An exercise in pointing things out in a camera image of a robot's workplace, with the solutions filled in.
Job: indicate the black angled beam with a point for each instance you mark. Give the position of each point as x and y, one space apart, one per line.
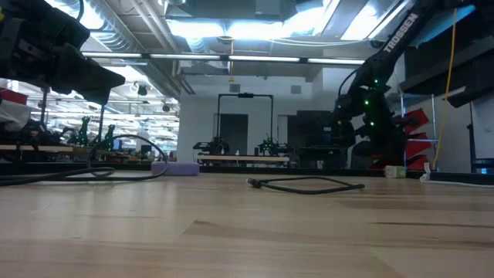
478 62

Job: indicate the red box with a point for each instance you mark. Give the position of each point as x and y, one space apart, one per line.
13 97

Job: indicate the green white charger adapter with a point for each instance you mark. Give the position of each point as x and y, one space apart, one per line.
395 171

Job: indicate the wooden station table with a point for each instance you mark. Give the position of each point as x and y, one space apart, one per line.
243 158

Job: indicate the white bag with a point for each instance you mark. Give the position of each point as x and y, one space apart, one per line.
13 114

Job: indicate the small black robot arm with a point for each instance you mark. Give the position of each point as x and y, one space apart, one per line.
216 147
270 147

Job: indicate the purple round power hub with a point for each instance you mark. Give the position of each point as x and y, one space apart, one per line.
175 168

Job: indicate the long wooden workbench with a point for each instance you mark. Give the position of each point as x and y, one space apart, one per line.
46 148

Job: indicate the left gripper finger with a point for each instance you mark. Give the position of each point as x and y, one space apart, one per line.
88 73
96 97

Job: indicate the black gantry frame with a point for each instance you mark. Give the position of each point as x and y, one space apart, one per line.
245 95
44 108

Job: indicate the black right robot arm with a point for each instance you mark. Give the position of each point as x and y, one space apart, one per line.
397 32

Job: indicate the black equipment cabinet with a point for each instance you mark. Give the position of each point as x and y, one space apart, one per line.
314 127

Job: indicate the red storage bin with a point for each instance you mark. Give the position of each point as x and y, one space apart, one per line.
418 148
418 117
420 163

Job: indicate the green lit robot arm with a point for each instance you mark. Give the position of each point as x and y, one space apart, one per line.
109 137
84 133

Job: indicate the black table frame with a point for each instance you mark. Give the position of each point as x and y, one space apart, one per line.
231 169

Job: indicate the metal shelf rack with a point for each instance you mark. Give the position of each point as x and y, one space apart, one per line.
402 116

